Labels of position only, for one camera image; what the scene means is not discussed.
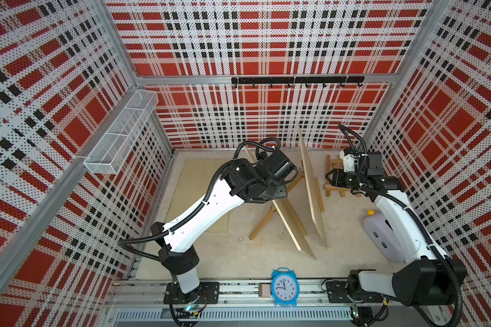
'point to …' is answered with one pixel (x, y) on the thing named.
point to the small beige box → (264, 289)
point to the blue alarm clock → (285, 287)
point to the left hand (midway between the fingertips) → (279, 191)
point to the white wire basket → (108, 154)
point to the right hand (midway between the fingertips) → (333, 176)
